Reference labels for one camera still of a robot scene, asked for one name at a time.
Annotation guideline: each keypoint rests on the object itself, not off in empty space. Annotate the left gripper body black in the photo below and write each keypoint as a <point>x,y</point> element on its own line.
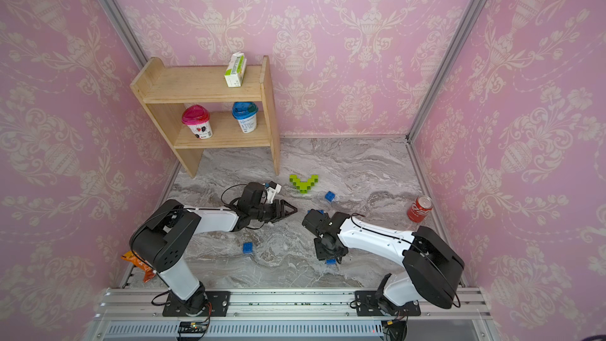
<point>268,211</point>

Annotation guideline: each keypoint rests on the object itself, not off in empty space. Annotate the pink lid yogurt cup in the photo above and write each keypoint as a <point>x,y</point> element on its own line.
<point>197,119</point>

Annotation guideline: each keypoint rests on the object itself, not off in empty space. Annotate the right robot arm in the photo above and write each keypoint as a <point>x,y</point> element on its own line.
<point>431,269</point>

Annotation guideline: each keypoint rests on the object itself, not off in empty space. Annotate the wooden two-tier shelf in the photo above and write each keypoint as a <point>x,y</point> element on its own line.
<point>164,92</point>

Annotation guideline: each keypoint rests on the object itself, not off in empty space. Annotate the red soda can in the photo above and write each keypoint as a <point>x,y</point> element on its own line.
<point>420,208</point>

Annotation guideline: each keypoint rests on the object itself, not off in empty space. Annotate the green white carton box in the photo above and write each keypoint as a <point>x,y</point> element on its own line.
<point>236,69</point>

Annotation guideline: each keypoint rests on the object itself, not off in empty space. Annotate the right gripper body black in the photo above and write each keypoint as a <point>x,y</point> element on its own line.
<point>323,252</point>

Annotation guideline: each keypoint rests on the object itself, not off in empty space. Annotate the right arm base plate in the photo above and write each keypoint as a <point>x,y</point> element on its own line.
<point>368,303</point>

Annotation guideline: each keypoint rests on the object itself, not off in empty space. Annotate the orange snack bag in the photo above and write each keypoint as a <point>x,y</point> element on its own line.
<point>137,262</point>

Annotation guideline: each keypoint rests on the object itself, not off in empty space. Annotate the green lego pair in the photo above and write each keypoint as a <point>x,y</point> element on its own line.
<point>294,180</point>

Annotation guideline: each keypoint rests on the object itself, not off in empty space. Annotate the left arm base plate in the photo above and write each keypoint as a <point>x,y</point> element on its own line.
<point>213,303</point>

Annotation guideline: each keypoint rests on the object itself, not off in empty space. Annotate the green long lego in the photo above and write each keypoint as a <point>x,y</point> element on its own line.
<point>305,187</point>

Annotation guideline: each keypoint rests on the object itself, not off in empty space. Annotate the blue lid yogurt cup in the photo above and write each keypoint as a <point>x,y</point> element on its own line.
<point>246,115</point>

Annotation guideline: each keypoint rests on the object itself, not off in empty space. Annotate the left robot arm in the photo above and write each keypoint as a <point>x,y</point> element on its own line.
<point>162,239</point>

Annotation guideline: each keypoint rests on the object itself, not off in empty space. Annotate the aluminium front rail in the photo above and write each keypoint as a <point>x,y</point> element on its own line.
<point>286,314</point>

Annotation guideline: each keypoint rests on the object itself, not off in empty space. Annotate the green small lego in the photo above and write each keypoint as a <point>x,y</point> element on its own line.
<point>313,180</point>

